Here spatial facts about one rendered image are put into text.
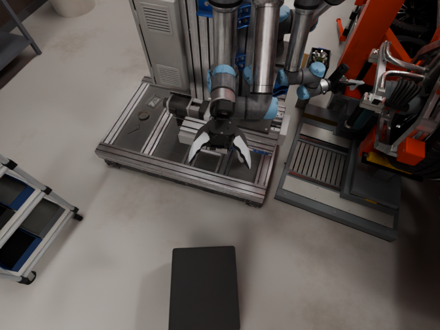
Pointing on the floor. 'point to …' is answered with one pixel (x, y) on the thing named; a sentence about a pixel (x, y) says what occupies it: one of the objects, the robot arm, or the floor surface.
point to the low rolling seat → (203, 289)
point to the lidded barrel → (73, 7)
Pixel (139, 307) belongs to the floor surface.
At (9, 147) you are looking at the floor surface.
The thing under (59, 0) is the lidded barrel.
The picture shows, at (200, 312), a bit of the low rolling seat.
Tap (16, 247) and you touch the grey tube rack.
